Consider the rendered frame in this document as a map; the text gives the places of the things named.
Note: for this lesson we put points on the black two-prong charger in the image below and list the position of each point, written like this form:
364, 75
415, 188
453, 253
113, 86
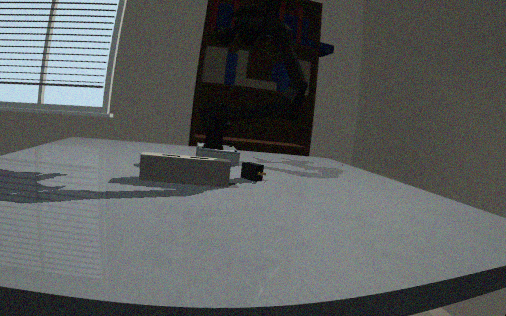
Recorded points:
252, 171

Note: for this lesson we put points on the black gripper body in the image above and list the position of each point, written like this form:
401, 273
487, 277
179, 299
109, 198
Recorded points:
226, 35

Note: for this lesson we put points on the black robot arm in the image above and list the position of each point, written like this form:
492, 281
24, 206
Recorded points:
214, 117

